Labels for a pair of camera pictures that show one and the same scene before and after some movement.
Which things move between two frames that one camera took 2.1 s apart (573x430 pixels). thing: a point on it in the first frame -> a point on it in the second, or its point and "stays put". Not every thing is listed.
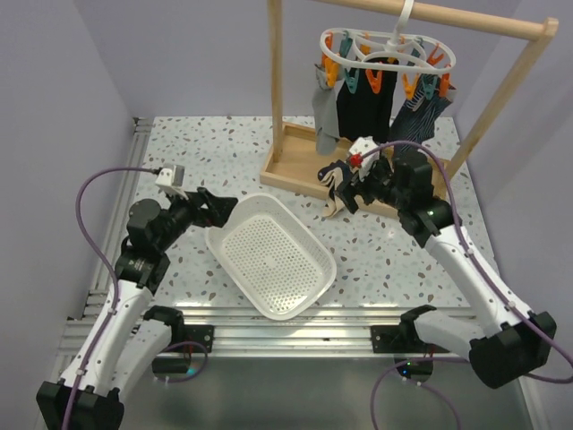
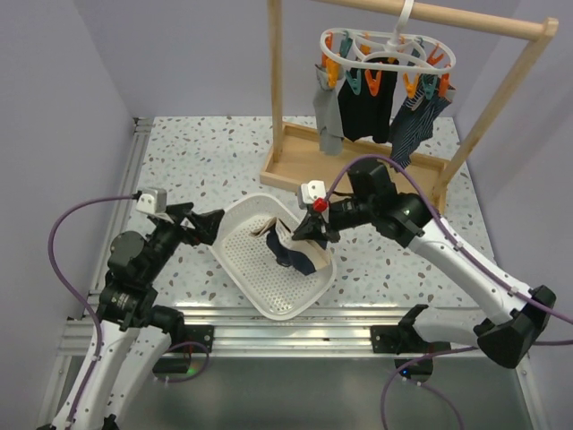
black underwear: (364, 113) stays put
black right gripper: (346, 192) -> (310, 228)
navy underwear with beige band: (332, 176) -> (305, 256)
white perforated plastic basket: (277, 262) stays put
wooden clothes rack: (293, 162) stays put
